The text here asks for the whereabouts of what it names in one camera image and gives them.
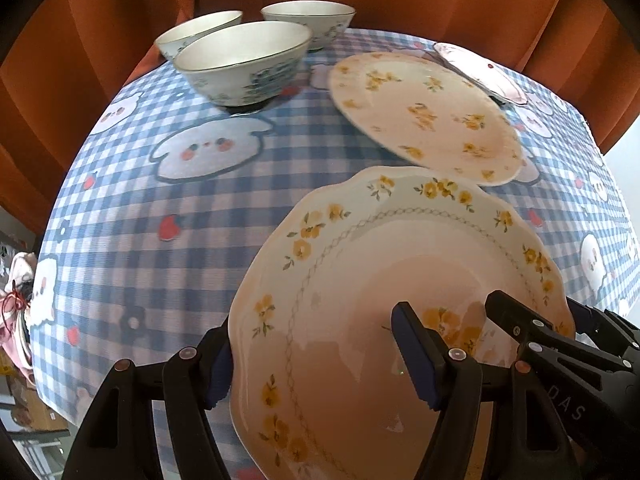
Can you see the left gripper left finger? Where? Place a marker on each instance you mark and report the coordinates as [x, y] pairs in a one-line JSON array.
[[117, 437]]

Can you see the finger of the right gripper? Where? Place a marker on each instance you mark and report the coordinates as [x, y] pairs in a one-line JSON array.
[[586, 385], [609, 331]]

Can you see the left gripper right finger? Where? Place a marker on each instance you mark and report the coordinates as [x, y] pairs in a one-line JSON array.
[[526, 437]]

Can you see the scalloped yellow floral plate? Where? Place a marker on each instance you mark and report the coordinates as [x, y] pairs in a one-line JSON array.
[[319, 388]]

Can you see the white cartoon red-rimmed plate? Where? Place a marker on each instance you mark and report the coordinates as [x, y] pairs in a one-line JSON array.
[[484, 73]]

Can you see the round yellow floral plate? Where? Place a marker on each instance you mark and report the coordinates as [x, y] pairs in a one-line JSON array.
[[428, 115]]

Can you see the green floral bowl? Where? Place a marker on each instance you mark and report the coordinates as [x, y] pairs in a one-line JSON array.
[[172, 42], [326, 19], [245, 64]]

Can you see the cluttered shelf at left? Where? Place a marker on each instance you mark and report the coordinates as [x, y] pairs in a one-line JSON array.
[[17, 278]]

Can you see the blue checkered bear tablecloth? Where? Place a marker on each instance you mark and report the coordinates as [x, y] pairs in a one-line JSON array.
[[171, 197]]

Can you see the orange curtain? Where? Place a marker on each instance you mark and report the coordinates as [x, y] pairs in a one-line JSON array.
[[73, 56]]

